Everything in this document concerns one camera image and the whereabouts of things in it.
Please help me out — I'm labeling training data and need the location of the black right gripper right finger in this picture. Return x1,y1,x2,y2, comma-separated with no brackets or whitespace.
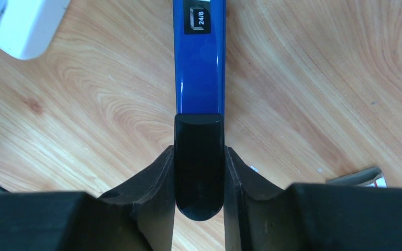
224,147,283,250

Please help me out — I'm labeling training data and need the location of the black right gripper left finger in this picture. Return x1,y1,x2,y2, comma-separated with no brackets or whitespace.
99,145,175,250

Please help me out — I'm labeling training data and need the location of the blue stapler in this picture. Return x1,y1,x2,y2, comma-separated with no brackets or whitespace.
173,1,226,221

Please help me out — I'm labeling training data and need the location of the white stapler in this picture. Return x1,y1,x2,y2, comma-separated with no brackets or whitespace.
0,0,71,60

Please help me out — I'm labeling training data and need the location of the red white staple box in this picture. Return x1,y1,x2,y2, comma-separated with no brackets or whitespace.
326,166,387,188

